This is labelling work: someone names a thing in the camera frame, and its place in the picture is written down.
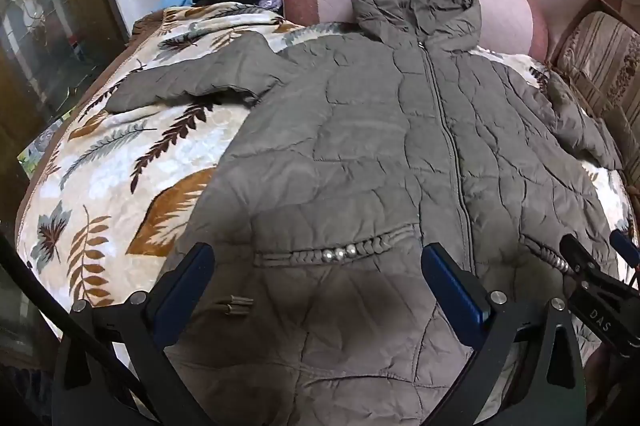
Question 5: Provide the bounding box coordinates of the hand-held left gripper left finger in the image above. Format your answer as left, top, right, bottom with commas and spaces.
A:
52, 242, 217, 426

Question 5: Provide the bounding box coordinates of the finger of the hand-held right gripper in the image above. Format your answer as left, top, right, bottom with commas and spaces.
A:
609, 230, 640, 267
559, 233, 602, 281

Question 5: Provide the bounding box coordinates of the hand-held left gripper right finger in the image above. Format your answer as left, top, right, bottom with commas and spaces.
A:
421, 242, 587, 426

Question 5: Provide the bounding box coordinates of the grey-green quilted hooded jacket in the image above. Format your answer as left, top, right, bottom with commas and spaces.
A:
105, 0, 624, 426

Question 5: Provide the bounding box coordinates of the leaf print blanket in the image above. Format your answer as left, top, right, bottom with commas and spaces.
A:
15, 0, 640, 426

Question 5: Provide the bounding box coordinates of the striped floral cushion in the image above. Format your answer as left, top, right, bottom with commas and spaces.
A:
549, 10, 640, 191

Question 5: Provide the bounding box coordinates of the wooden cabinet with glass door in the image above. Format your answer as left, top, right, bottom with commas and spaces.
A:
0, 0, 132, 171

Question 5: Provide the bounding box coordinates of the black cable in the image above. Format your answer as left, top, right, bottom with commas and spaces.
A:
0, 233, 168, 426

